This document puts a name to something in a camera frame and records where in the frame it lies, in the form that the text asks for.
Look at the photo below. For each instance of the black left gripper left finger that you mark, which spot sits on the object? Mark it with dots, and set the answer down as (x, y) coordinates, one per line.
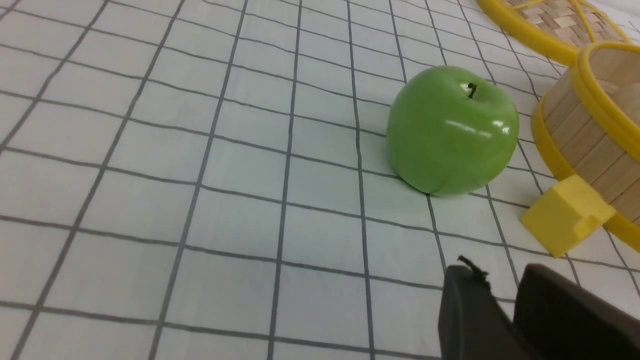
(471, 323)

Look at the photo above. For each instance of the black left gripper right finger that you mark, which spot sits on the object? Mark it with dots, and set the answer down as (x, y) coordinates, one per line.
(562, 321)

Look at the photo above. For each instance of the bamboo steamer tray yellow rim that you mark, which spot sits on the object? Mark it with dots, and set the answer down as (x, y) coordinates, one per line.
(587, 124)

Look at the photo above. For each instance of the woven bamboo steamer lid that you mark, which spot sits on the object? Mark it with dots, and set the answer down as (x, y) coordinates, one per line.
(556, 29)

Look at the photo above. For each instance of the yellow cube block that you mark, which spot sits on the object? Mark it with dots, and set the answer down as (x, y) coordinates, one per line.
(566, 214)

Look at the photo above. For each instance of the green apple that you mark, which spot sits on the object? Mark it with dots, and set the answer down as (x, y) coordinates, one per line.
(450, 131)

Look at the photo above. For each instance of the white grid-pattern tablecloth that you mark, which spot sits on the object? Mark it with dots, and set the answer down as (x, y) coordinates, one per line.
(208, 179)

